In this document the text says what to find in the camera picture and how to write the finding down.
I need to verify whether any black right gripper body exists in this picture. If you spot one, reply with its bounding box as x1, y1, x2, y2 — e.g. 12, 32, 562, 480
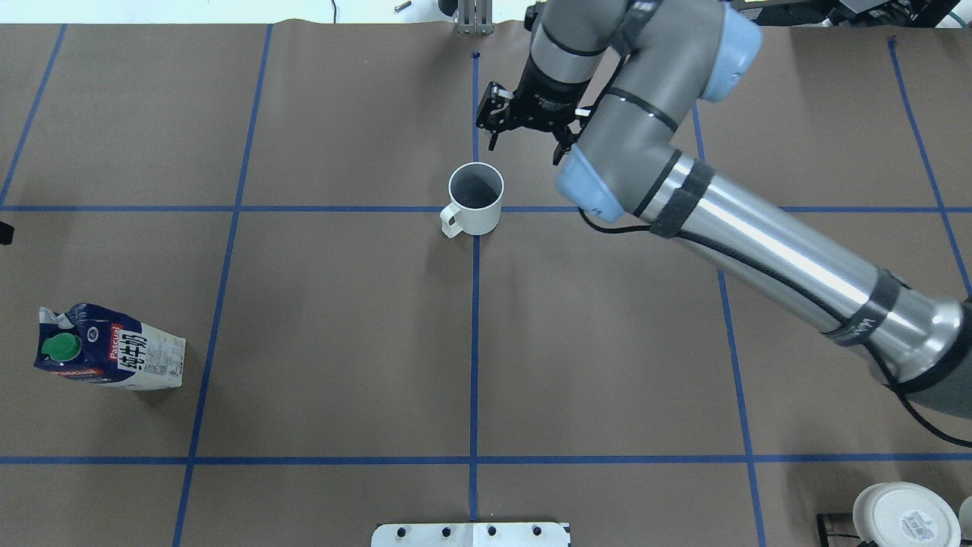
475, 58, 592, 141

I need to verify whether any white mug grey inside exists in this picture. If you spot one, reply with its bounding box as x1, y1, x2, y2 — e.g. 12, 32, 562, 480
440, 162, 506, 239

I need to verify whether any blue white milk carton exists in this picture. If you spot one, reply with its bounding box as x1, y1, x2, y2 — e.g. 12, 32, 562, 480
34, 302, 185, 391

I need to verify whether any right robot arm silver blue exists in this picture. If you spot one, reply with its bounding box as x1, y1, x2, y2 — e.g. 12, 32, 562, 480
476, 1, 971, 419

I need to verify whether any white upside-down mug on rack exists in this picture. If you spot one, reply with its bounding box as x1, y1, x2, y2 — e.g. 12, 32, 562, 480
851, 482, 963, 546

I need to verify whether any aluminium frame post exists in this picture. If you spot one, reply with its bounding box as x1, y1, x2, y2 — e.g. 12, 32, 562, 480
453, 0, 495, 36

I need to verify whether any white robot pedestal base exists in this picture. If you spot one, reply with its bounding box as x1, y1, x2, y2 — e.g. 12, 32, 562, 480
371, 521, 572, 546

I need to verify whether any black wire mug rack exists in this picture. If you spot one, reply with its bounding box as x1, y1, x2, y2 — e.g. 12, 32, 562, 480
815, 513, 874, 547

